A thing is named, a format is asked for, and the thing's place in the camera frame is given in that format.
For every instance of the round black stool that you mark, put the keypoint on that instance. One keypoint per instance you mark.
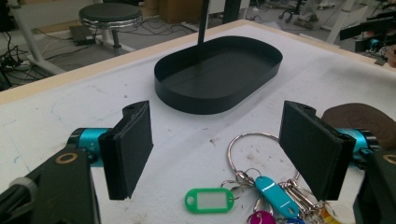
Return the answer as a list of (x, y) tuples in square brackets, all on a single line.
[(109, 12)]

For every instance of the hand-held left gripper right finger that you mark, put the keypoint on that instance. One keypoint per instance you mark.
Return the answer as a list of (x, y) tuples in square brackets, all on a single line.
[(314, 152)]

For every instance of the cardboard box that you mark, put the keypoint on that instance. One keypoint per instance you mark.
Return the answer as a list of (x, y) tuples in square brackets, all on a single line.
[(177, 11)]

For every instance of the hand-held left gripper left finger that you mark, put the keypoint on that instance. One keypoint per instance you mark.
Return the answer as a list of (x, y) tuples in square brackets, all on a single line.
[(127, 149)]

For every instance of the office chair base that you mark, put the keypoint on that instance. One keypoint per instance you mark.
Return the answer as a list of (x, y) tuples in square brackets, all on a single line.
[(299, 17)]

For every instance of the black box on floor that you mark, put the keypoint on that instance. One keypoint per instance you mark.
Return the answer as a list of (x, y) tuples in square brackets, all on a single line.
[(81, 34)]

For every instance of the white desk leg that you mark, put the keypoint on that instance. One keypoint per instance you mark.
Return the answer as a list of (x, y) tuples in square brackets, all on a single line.
[(342, 25)]

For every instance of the white metal frame leg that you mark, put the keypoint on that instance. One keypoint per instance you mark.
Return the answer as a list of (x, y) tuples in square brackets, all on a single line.
[(29, 40)]

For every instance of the brown leather pouch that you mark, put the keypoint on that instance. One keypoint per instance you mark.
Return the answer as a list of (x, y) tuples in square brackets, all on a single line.
[(364, 118)]

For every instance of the black oval tray stand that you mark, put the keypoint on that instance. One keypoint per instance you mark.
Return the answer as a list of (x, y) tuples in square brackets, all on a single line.
[(218, 77)]

